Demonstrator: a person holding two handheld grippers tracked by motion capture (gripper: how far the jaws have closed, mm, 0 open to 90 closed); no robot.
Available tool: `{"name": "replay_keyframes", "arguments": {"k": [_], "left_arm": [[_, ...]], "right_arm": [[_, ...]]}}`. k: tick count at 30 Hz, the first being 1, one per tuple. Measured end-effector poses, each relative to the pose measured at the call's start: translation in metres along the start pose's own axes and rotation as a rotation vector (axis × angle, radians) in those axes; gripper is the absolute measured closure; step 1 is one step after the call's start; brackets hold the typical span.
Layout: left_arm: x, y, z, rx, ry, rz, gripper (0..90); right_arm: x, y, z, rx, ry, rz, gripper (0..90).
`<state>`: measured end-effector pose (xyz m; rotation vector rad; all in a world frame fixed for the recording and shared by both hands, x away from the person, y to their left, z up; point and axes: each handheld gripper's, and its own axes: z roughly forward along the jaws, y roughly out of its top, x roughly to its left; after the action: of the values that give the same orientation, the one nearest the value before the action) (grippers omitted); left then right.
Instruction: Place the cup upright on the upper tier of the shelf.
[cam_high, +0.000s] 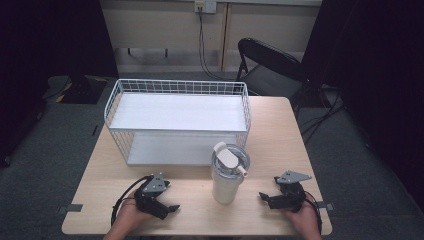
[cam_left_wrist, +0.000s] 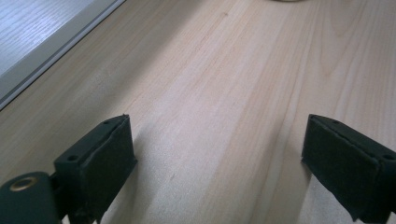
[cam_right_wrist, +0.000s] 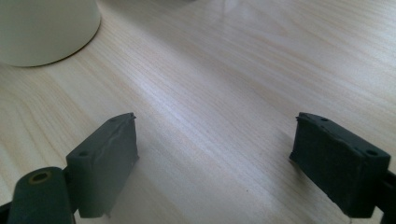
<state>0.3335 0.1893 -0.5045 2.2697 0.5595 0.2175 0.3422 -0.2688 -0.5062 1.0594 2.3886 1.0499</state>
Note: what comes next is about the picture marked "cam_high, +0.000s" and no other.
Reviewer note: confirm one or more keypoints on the dark curtain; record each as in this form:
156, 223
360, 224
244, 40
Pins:
373, 66

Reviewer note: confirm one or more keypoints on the black folding chair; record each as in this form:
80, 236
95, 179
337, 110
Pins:
270, 73

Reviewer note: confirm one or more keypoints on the black wall bracket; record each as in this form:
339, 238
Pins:
146, 50

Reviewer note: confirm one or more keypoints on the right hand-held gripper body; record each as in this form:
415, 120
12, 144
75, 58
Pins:
289, 195

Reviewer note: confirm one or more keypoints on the white cup with lid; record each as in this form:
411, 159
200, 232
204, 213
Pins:
227, 180

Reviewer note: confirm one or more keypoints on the black stand base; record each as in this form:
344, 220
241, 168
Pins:
81, 90

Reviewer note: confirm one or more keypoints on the grey tape strip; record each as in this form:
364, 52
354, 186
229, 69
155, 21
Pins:
328, 206
70, 208

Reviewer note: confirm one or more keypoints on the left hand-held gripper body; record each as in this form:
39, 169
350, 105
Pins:
150, 200

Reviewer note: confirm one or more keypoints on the person's left hand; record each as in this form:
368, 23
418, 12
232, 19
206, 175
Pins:
131, 215

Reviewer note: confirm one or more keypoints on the person's right hand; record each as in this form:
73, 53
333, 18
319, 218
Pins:
301, 218

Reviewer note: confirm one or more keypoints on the white wall socket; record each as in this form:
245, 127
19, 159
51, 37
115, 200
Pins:
205, 6

